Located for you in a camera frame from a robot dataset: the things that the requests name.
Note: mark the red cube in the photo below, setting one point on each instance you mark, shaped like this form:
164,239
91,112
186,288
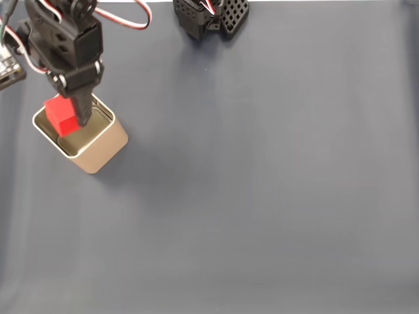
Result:
60,114

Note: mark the beige square metal container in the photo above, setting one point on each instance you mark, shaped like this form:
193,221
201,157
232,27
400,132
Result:
98,147

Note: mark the gripper camera circuit board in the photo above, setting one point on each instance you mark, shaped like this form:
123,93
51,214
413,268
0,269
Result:
8,70

